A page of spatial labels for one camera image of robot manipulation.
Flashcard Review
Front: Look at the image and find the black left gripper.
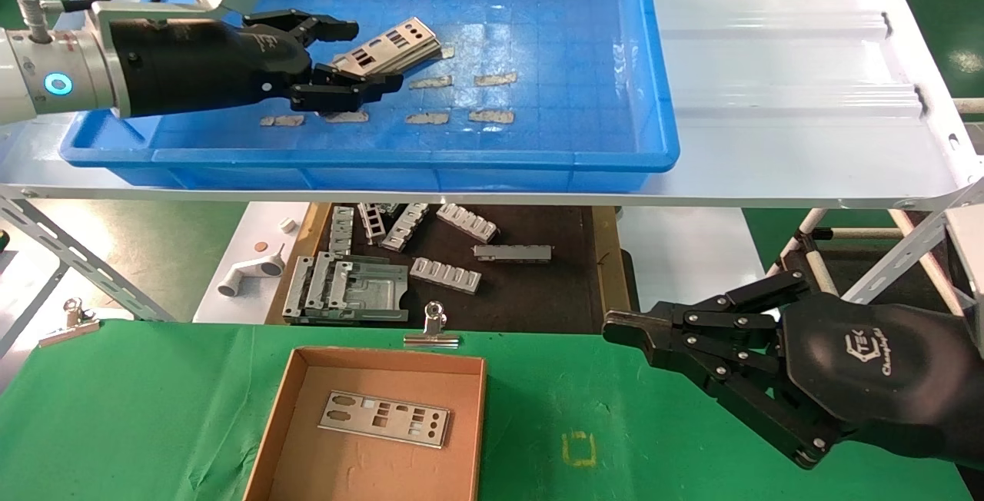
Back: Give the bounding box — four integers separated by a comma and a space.
108, 9, 404, 119

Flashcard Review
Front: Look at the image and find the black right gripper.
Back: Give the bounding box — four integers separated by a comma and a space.
602, 270, 984, 471

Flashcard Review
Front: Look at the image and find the wood-framed black tray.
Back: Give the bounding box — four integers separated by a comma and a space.
265, 203, 635, 335

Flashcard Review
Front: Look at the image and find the blue plastic tray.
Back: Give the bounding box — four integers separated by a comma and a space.
60, 0, 681, 193

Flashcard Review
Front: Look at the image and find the brown cardboard box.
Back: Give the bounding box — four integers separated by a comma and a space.
242, 346, 487, 501

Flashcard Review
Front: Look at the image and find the black rack shelf board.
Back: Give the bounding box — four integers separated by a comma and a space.
792, 238, 954, 314

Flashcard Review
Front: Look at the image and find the green table cloth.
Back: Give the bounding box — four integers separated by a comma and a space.
0, 319, 984, 501

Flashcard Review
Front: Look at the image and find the white plastic pipe fitting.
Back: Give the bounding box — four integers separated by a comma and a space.
218, 244, 287, 298

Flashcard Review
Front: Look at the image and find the large grey metal chassis plate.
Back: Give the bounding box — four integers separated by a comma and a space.
283, 253, 410, 325

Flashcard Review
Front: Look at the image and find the grey metal bar part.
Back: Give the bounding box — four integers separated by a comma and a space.
473, 244, 553, 262

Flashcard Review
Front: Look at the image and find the silver binder clip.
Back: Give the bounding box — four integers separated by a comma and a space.
38, 297, 101, 348
404, 301, 460, 348

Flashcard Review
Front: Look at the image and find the white corrugated metal shelf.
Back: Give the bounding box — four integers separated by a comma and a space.
0, 0, 984, 210

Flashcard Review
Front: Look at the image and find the white pipe frame rack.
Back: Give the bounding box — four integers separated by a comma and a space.
765, 207, 923, 298

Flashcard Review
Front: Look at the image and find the grey slotted metal bracket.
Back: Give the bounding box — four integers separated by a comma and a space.
329, 207, 356, 257
357, 203, 385, 247
436, 204, 499, 244
409, 257, 483, 294
381, 203, 431, 253

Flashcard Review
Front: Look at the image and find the perforated metal shelf post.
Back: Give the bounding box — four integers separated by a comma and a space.
840, 178, 984, 306
0, 195, 176, 323

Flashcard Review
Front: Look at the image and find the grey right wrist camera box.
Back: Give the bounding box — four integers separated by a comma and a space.
944, 204, 984, 317

